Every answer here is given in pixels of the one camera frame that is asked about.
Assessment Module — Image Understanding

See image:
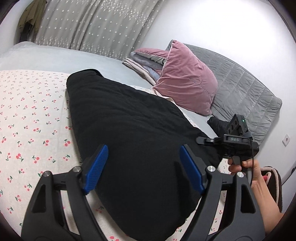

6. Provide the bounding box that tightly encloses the person's right hand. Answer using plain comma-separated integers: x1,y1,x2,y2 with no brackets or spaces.
228,158,263,187

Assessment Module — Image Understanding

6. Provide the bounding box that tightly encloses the brown plush slipper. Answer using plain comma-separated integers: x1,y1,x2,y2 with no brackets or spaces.
261,166,282,212

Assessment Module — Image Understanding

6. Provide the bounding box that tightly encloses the person's right forearm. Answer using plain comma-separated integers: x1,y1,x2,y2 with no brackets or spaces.
251,169,283,235

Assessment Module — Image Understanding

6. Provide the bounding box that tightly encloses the cherry print bed cover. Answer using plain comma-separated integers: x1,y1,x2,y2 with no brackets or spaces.
0,70,227,241

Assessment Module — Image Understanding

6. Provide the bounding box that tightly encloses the pink velvet pillow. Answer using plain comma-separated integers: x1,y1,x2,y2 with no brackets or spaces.
153,40,218,116

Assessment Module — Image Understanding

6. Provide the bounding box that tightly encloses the grey dotted curtain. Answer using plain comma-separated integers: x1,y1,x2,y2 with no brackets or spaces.
32,0,164,60

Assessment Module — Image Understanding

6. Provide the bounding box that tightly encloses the black cloth by headboard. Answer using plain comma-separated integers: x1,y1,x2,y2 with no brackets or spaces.
207,116,232,137

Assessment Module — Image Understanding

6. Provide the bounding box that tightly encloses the folded blankets stack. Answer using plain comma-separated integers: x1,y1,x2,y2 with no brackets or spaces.
122,48,169,86

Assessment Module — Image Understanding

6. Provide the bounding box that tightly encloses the grey quilted headboard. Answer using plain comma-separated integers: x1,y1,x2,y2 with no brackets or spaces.
165,39,283,147

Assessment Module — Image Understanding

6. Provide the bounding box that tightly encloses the white wall socket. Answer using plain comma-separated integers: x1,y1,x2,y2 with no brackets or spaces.
282,134,290,147

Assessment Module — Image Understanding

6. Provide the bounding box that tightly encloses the black quilted jacket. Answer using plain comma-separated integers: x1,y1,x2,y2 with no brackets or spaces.
66,69,221,240

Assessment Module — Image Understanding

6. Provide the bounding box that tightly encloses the olive hanging coat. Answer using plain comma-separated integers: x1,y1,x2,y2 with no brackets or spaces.
18,0,47,42

